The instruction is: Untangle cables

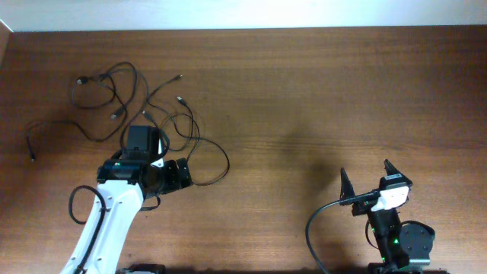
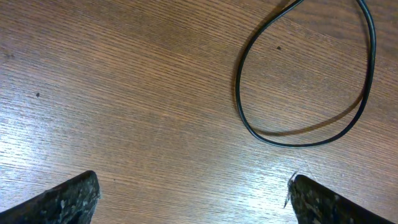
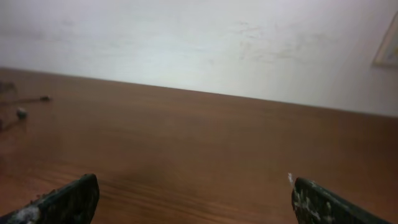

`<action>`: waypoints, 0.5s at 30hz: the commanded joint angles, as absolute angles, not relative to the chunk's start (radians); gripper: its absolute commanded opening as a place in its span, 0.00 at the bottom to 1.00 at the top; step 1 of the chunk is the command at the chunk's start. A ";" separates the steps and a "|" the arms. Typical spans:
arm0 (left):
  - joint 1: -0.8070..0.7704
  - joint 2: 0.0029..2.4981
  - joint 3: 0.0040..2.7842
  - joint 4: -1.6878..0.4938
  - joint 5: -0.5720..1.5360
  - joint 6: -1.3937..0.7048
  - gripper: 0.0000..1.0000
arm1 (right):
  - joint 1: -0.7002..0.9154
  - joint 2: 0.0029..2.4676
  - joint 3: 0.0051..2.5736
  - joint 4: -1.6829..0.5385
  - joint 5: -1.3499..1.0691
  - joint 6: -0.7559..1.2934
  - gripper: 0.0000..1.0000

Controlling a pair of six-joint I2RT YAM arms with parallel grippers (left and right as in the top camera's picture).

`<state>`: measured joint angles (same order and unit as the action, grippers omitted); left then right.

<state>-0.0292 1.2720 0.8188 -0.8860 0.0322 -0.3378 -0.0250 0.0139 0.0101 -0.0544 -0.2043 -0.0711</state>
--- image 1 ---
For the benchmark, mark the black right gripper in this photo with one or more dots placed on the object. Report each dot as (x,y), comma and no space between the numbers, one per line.
(363,207)

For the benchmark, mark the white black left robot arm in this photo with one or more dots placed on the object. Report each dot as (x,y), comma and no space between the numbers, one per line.
(132,175)

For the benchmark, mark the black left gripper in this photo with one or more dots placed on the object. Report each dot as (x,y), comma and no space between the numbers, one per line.
(174,180)

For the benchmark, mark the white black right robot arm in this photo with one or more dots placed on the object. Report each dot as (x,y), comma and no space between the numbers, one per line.
(404,246)

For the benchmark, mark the wooden side panel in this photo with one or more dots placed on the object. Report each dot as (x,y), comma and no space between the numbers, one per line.
(5,33)

